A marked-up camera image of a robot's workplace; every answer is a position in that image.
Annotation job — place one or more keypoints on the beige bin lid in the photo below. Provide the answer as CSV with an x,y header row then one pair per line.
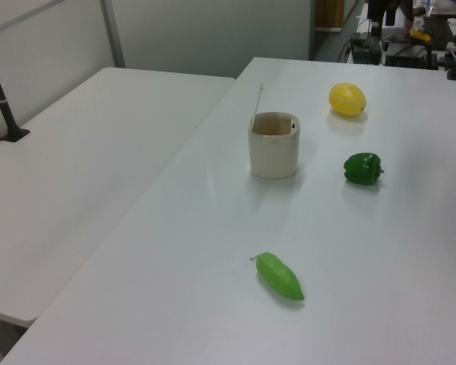
x,y
258,99

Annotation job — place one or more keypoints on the wooden cabinet panel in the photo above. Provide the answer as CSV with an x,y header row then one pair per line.
x,y
328,13

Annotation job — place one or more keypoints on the black camera stand pole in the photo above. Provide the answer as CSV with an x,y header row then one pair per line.
x,y
4,110

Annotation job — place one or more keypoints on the dark green toy bell pepper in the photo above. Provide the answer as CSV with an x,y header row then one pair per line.
x,y
361,169

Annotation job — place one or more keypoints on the black Franka gripper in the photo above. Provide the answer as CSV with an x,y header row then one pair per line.
x,y
382,4

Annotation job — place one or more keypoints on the black equipment block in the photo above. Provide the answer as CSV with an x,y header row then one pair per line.
x,y
410,57

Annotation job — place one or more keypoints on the yellow handheld tool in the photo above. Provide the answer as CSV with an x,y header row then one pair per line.
x,y
421,35

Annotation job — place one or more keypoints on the white side table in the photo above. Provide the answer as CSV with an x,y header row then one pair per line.
x,y
80,171

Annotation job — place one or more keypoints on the dark green equipment box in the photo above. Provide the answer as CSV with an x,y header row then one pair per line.
x,y
365,47

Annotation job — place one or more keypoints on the grey partition frame post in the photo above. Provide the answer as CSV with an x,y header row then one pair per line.
x,y
113,34

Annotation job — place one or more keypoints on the yellow striped toy melon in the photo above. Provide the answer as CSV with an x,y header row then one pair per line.
x,y
346,99

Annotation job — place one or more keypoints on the light green toy chili pepper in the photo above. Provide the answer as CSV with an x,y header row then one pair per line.
x,y
279,277

